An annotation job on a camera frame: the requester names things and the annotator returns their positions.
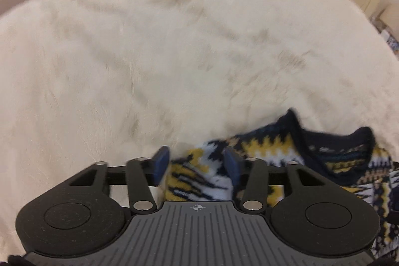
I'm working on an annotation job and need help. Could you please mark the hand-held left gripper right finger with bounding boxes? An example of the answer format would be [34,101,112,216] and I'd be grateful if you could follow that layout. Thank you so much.
[223,148,331,212]

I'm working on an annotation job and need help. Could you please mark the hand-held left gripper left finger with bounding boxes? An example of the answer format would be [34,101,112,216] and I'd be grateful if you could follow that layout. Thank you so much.
[67,146,170,213]

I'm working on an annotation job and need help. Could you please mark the yellow navy patterned knit sweater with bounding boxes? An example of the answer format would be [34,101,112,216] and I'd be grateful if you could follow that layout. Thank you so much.
[165,108,399,262]

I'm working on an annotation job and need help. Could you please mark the cream bedspread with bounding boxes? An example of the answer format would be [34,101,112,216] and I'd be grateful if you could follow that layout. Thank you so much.
[0,0,399,257]

